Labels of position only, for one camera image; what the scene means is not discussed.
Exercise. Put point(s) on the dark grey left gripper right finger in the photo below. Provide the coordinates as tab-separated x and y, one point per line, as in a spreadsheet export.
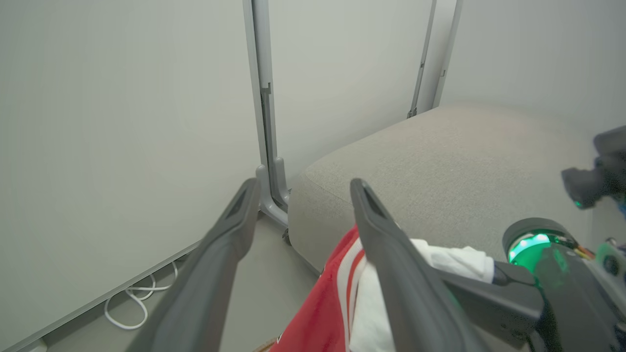
411	293

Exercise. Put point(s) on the wide grey partition post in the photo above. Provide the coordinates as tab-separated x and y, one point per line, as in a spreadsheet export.
261	49

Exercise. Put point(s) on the dark grey blurred robot part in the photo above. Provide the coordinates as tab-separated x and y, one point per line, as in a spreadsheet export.
596	176

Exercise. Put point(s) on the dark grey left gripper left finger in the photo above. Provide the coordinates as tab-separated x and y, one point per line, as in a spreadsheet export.
205	283

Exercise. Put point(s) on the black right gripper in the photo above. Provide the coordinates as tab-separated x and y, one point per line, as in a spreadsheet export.
577	303

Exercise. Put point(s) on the grey fabric sofa seat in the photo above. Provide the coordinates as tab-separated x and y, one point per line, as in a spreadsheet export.
440	171

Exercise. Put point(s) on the red garment with white stripes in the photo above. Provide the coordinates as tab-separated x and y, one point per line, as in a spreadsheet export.
318	313

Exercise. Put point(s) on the thin grey partition post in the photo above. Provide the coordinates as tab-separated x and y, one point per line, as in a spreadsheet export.
421	63
447	54

